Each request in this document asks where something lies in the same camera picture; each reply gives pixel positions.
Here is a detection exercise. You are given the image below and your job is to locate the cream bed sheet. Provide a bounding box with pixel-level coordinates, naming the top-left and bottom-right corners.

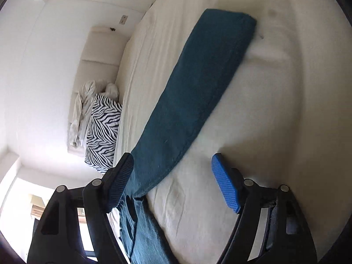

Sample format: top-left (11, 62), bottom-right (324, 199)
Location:
top-left (115, 0), bottom-right (351, 263)

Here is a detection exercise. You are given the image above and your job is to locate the wall power socket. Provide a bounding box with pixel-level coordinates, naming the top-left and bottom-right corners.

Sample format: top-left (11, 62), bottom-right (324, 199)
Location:
top-left (119, 15), bottom-right (128, 25)

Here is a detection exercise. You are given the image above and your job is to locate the beige upholstered headboard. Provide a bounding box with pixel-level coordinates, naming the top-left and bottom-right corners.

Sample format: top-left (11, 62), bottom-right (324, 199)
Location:
top-left (67, 26), bottom-right (131, 154)

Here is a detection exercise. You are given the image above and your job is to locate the crumpled white duvet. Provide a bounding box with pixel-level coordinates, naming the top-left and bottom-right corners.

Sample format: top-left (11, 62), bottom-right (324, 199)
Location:
top-left (68, 80), bottom-right (119, 149)

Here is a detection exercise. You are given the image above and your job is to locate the zebra print pillow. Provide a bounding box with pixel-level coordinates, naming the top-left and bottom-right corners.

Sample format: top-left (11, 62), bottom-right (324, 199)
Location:
top-left (85, 94), bottom-right (122, 174)

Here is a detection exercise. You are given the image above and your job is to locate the dark teal knit sweater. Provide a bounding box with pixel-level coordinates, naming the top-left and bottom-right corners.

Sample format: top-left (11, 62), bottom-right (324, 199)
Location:
top-left (118, 9), bottom-right (257, 263)

